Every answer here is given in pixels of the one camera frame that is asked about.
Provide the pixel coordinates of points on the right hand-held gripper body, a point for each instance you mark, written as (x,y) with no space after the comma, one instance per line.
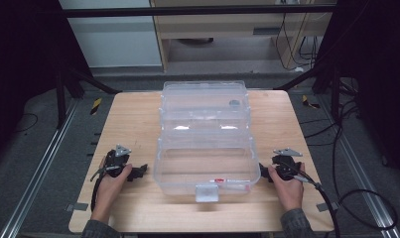
(287,165)

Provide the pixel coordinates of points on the yellow and black tape strip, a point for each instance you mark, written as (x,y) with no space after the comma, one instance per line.
(309,102)
(96,105)

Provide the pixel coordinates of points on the black metal stand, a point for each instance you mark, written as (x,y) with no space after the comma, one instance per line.
(68,86)
(323,79)

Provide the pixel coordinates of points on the black curtain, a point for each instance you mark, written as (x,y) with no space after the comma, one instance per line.
(376,66)
(22,66)

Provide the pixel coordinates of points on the person's right hand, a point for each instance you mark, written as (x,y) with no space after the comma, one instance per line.
(288,191)

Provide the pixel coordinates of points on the grey tape piece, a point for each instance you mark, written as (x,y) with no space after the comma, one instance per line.
(326,207)
(76,207)

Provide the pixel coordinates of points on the clear plastic storage box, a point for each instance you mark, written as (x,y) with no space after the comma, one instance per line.
(205,142)

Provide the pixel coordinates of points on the black horizontal bar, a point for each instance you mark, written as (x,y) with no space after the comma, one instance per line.
(187,11)

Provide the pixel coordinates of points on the aluminium floor rail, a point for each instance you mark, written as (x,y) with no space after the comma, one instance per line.
(38,172)
(363,185)

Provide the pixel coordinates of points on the person's left hand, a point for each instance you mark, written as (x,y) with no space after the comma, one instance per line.
(109,191)

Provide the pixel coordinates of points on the red and white pen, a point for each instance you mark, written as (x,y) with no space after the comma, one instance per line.
(229,181)

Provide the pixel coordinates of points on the white cabinet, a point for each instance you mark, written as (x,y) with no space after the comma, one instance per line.
(114,43)

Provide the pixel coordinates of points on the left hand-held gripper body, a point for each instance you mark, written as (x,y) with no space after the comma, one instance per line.
(116,160)

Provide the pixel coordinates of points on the light wooden desk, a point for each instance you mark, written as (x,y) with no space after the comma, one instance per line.
(220,29)

